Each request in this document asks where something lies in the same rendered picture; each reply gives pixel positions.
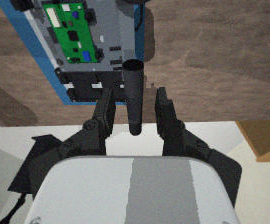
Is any green circuit board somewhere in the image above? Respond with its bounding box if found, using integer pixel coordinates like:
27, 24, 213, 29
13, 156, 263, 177
43, 3, 98, 63

